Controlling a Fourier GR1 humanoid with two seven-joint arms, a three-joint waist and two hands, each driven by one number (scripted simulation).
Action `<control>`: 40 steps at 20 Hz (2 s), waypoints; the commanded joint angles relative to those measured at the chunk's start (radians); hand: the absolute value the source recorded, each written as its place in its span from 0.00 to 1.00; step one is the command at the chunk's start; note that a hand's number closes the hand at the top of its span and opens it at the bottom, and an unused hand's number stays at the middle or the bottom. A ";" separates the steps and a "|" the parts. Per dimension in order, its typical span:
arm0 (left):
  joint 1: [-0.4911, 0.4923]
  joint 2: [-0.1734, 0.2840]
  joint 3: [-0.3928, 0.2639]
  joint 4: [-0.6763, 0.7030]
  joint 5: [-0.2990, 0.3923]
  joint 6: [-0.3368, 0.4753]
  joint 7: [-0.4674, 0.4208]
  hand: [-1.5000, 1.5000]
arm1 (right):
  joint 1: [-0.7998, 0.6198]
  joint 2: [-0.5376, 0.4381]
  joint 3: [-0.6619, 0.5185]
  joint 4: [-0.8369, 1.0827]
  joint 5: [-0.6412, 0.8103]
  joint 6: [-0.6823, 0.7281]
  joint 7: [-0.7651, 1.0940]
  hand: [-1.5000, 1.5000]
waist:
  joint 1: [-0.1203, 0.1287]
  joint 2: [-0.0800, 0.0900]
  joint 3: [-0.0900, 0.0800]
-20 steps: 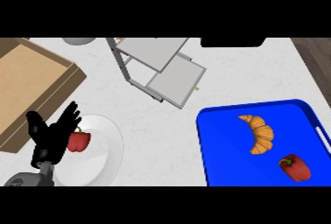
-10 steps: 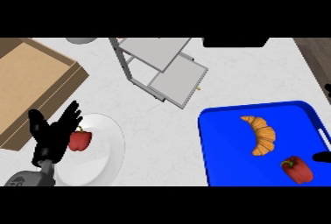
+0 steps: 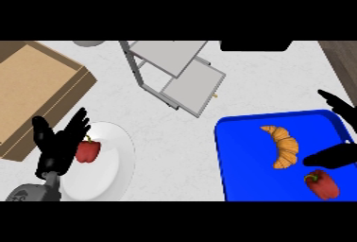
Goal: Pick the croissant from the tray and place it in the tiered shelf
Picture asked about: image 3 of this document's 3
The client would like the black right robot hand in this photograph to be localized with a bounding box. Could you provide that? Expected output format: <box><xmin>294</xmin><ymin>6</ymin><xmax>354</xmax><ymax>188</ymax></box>
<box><xmin>300</xmin><ymin>89</ymin><xmax>357</xmax><ymax>170</ymax></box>

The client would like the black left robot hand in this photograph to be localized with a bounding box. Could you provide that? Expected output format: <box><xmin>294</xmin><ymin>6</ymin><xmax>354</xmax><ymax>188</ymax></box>
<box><xmin>30</xmin><ymin>107</ymin><xmax>92</xmax><ymax>177</ymax></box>

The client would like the orange croissant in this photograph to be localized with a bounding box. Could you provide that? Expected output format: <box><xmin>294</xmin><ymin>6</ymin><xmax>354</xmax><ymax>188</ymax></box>
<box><xmin>259</xmin><ymin>125</ymin><xmax>299</xmax><ymax>170</ymax></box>

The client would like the blue tray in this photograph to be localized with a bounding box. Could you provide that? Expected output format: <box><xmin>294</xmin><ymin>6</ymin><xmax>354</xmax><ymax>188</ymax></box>
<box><xmin>213</xmin><ymin>109</ymin><xmax>357</xmax><ymax>202</ymax></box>

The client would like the grey tiered shelf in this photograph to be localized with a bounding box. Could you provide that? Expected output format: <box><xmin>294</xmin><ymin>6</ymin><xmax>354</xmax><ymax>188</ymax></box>
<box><xmin>117</xmin><ymin>41</ymin><xmax>227</xmax><ymax>119</ymax></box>

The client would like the red bell pepper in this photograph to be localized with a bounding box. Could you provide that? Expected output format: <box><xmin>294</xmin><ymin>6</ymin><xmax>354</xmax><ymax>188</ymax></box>
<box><xmin>302</xmin><ymin>169</ymin><xmax>342</xmax><ymax>201</ymax></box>
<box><xmin>73</xmin><ymin>134</ymin><xmax>101</xmax><ymax>164</ymax></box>

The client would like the white round plate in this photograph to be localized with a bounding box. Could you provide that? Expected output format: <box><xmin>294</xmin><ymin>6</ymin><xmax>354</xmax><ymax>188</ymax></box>
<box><xmin>58</xmin><ymin>121</ymin><xmax>137</xmax><ymax>201</ymax></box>

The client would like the brown cardboard box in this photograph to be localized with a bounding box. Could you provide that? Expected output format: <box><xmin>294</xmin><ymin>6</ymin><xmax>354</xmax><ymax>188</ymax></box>
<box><xmin>0</xmin><ymin>41</ymin><xmax>98</xmax><ymax>163</ymax></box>

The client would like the dark wooden panel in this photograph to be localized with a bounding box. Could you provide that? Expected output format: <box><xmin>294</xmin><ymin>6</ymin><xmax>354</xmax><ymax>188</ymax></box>
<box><xmin>317</xmin><ymin>41</ymin><xmax>357</xmax><ymax>107</ymax></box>

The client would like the grey round object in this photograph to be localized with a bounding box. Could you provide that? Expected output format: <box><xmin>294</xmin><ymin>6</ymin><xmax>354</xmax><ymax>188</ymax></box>
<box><xmin>72</xmin><ymin>41</ymin><xmax>109</xmax><ymax>48</ymax></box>

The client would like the black appliance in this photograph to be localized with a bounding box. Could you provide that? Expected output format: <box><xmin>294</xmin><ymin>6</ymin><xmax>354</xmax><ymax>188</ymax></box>
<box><xmin>218</xmin><ymin>41</ymin><xmax>293</xmax><ymax>53</ymax></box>

